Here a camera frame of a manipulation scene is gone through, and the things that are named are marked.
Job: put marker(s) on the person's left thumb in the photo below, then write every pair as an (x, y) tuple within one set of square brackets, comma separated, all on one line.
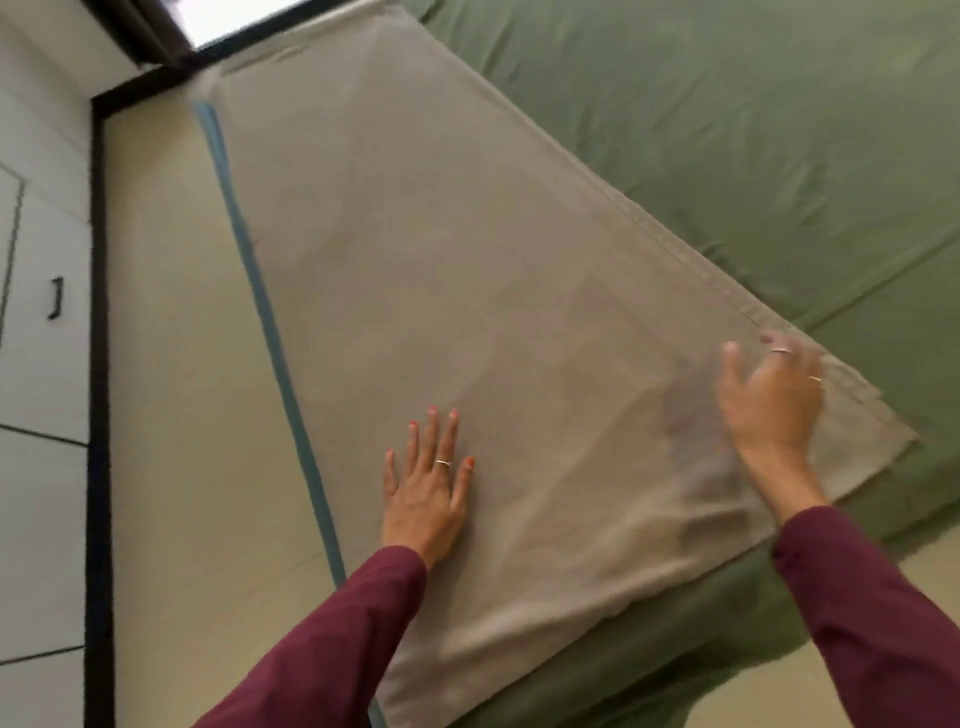
[(466, 484)]

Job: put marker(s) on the person's left forearm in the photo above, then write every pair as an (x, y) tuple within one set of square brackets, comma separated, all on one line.
[(330, 645)]

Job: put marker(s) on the person's left little finger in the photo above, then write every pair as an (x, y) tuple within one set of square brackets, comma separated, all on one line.
[(391, 474)]

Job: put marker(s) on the beige cloth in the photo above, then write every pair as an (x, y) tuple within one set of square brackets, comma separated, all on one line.
[(465, 262)]

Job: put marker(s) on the black wooden frame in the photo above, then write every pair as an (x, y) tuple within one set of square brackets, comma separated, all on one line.
[(98, 375)]

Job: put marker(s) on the person's right forearm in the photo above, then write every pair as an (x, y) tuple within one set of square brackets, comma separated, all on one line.
[(862, 615)]

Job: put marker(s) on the person's left hand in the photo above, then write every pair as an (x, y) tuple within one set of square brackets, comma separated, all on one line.
[(424, 506)]

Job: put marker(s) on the person's right thumb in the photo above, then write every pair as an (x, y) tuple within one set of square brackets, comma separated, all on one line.
[(732, 371)]

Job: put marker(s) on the person's right hand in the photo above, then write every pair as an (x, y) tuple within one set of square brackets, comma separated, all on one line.
[(772, 409)]

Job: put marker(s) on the white cabinet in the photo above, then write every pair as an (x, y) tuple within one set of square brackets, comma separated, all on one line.
[(41, 375)]

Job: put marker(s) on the person's left middle finger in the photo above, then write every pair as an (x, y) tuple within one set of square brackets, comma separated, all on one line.
[(429, 446)]

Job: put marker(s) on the green bed sheet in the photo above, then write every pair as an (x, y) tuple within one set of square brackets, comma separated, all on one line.
[(712, 112)]

